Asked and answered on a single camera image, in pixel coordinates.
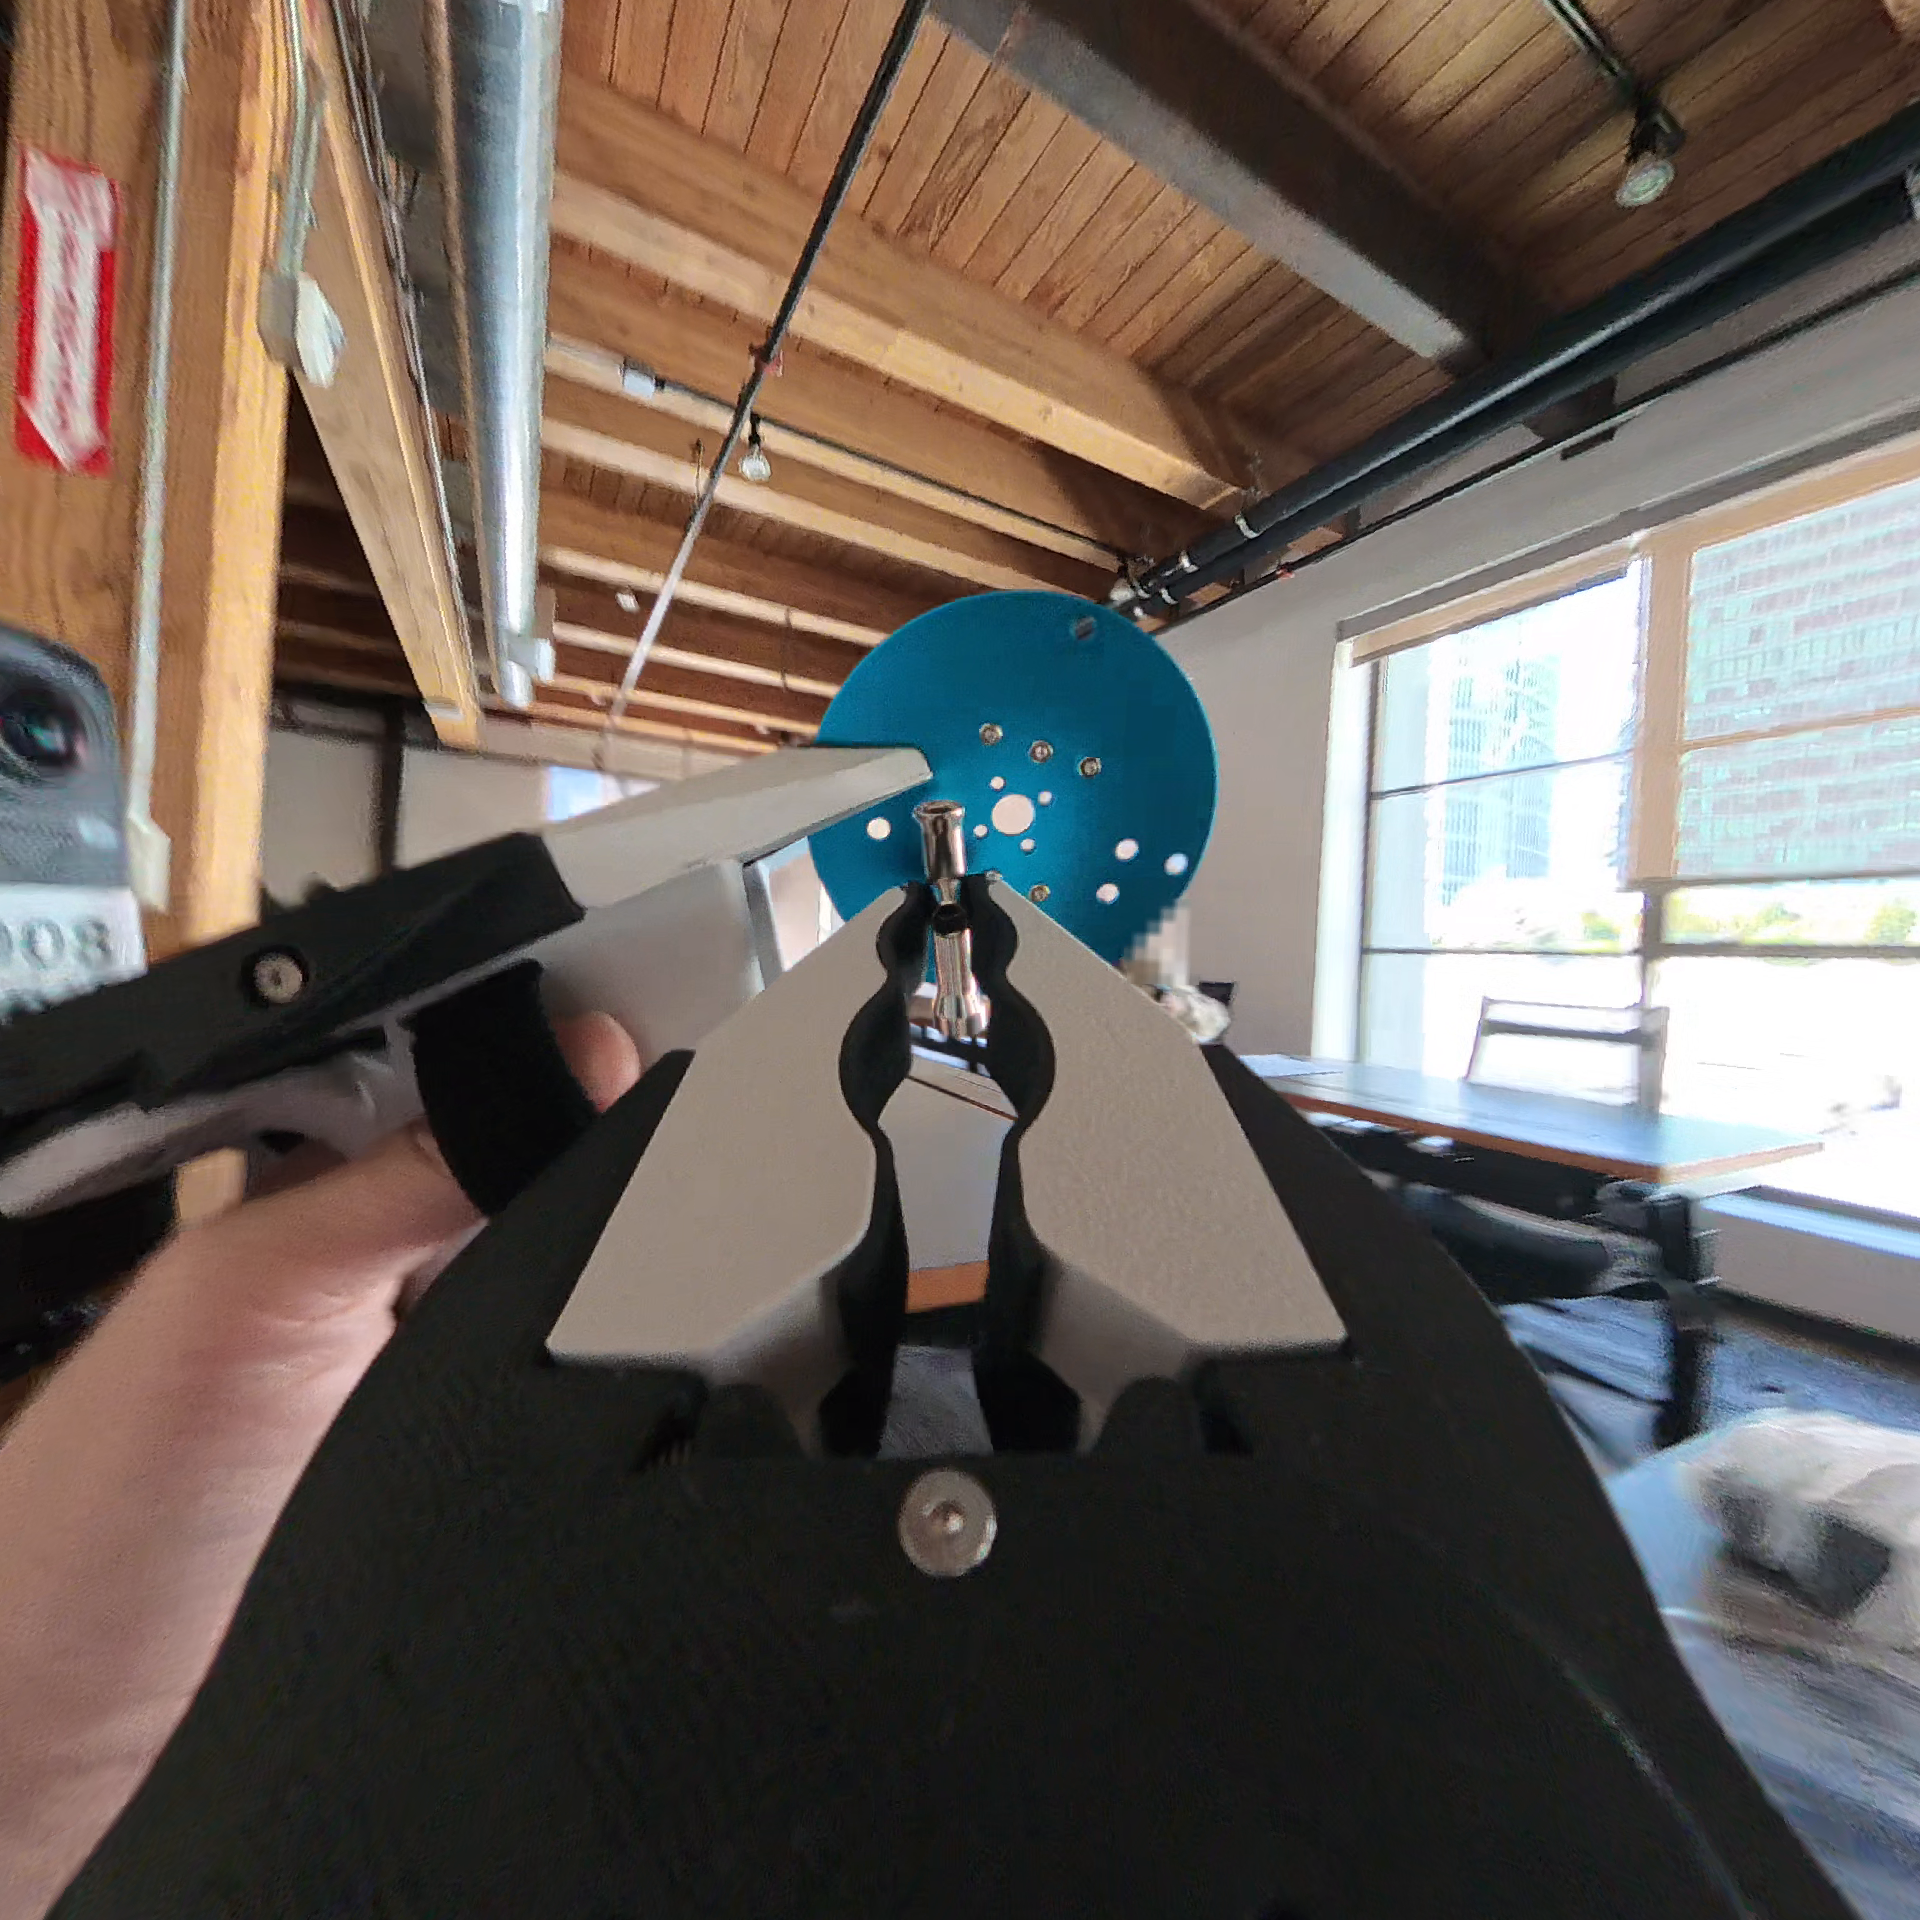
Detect silver ventilation duct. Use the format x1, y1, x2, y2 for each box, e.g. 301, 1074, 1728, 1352
451, 0, 567, 712

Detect silver cross socket wrench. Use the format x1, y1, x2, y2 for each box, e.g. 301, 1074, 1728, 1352
907, 800, 995, 1040

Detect person's left hand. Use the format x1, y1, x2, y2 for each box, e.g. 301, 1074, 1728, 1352
0, 1008, 647, 1920

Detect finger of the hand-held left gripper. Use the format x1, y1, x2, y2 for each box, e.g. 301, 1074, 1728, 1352
539, 746, 938, 912

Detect red wall sign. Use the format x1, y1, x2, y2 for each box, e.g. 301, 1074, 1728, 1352
16, 146, 122, 476

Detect blue round metal plate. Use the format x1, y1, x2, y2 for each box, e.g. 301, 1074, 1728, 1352
810, 591, 1222, 993

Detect black office chair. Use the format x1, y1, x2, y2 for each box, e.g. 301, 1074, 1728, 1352
1319, 1117, 1728, 1450

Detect black ceiling pipes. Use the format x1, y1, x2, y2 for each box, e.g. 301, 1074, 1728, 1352
1119, 105, 1920, 608

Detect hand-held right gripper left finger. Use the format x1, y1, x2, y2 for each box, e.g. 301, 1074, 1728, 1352
544, 877, 917, 1460

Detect wooden slat chair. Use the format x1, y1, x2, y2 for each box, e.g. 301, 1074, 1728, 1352
1467, 993, 1672, 1109

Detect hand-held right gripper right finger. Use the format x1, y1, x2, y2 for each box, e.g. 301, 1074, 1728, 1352
961, 872, 1346, 1460

